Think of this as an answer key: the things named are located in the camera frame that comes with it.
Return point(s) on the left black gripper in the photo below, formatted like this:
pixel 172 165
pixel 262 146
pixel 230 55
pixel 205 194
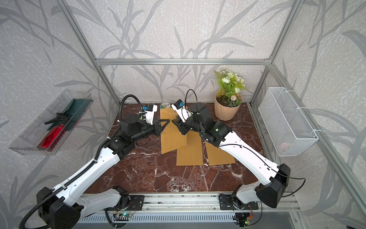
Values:
pixel 157 128

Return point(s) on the kraft file bag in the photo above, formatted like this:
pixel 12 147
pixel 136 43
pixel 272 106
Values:
pixel 217 156
pixel 192 153
pixel 171 138

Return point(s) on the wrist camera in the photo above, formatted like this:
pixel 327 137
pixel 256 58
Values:
pixel 180 108
pixel 148 112

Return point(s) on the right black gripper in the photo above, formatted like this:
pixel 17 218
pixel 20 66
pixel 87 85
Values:
pixel 178 123

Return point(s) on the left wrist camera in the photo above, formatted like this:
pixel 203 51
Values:
pixel 148 112

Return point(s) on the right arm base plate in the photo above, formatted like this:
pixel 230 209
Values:
pixel 231 202

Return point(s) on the green dustpan scoop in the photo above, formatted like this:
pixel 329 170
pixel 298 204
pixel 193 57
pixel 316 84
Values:
pixel 71 114

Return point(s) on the small labelled tin can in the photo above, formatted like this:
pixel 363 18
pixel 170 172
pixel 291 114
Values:
pixel 165 105

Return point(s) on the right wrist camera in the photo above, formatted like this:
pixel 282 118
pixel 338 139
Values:
pixel 180 108

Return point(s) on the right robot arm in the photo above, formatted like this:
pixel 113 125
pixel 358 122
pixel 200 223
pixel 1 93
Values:
pixel 272 179

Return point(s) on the clear plastic wall bin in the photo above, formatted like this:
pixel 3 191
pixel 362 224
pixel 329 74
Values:
pixel 27 142

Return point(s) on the white wire mesh basket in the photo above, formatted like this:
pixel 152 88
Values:
pixel 289 129

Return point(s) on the left circuit board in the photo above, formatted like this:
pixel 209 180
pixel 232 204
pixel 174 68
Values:
pixel 122 216

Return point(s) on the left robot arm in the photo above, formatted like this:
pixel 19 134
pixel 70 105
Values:
pixel 63 206

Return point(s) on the aluminium front rail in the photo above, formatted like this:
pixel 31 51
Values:
pixel 203 202

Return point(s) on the peach flower pot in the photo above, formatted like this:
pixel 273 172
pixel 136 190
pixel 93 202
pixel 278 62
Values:
pixel 226 107

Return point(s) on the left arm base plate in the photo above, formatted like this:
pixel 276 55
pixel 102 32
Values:
pixel 134 201

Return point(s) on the right circuit board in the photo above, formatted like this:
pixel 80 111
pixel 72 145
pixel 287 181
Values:
pixel 242 220

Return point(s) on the green artificial plant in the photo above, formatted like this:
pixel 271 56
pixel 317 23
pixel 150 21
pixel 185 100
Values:
pixel 230 87

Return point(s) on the circuit board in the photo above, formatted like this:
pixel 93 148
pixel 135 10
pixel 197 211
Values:
pixel 242 220
pixel 122 216

